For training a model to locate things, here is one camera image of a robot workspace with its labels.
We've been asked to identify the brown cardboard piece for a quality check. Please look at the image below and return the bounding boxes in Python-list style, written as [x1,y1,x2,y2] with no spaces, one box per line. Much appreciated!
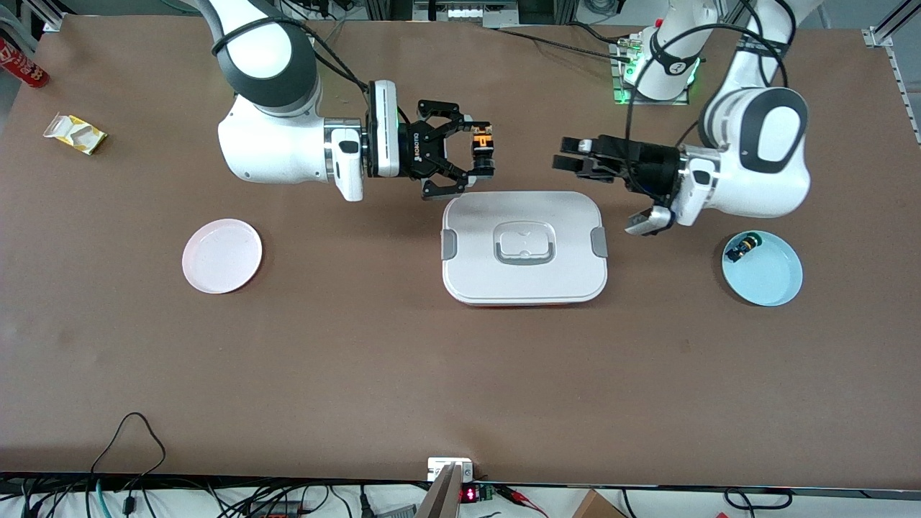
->
[571,489,628,518]

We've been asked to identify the thin black looped cable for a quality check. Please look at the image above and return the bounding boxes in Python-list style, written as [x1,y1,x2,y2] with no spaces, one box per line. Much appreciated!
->
[89,412,168,480]

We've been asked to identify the black coiled floor cable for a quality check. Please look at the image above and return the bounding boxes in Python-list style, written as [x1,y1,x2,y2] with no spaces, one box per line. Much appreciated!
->
[722,487,794,512]

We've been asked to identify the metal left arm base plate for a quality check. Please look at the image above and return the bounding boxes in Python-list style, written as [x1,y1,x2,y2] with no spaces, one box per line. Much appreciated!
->
[611,40,690,106]

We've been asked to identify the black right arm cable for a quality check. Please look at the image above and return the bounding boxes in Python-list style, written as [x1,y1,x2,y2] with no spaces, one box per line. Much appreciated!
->
[212,16,372,94]

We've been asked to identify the aluminium frame with power strip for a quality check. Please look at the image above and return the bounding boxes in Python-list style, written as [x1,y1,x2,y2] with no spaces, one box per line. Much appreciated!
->
[412,0,520,29]

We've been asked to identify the red can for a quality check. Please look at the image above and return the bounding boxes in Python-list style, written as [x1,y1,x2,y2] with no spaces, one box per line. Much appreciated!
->
[0,36,50,89]

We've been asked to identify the grey metal bar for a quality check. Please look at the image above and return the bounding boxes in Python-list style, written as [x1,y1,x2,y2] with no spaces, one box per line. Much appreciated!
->
[413,463,463,518]

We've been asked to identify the small white device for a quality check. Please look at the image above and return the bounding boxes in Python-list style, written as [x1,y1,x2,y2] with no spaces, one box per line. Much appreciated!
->
[427,457,474,483]

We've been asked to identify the black blue small part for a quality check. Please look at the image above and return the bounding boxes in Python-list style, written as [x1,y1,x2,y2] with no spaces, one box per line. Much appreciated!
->
[725,233,764,264]

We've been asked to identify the aluminium table edge rail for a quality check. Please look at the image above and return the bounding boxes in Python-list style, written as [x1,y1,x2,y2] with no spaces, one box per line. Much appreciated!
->
[862,0,921,146]

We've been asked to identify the white lunch box grey clasps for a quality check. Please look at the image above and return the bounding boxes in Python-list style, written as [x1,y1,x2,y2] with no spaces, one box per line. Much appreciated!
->
[441,191,609,308]

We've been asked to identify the black cable to base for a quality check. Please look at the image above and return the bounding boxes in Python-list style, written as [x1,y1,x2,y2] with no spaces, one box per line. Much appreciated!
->
[488,22,638,65]

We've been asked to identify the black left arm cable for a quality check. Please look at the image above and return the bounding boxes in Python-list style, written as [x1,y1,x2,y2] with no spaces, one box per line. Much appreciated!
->
[623,0,790,143]

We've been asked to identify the pink round plate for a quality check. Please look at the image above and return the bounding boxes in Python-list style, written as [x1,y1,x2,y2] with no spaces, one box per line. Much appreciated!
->
[181,219,263,295]

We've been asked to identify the orange and black switch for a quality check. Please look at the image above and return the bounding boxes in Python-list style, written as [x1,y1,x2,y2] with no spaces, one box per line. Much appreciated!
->
[469,124,498,178]

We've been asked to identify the yellow and white carton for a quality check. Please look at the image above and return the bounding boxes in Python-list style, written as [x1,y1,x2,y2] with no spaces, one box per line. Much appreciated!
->
[42,113,109,156]

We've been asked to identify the light blue round plate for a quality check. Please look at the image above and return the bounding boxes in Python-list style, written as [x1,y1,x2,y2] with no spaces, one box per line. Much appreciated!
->
[722,230,804,307]

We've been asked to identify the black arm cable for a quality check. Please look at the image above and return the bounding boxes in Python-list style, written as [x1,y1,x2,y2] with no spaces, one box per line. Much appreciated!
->
[212,16,372,94]
[623,0,790,143]

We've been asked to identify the red clip lead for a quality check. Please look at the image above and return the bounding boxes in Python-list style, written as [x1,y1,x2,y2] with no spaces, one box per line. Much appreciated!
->
[495,485,550,517]

